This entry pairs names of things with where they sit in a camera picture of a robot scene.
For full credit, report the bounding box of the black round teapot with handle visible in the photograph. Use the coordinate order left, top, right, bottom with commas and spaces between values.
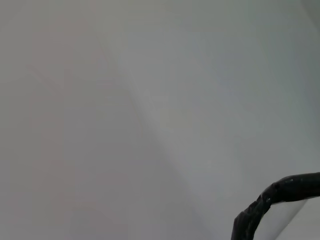
230, 171, 320, 240

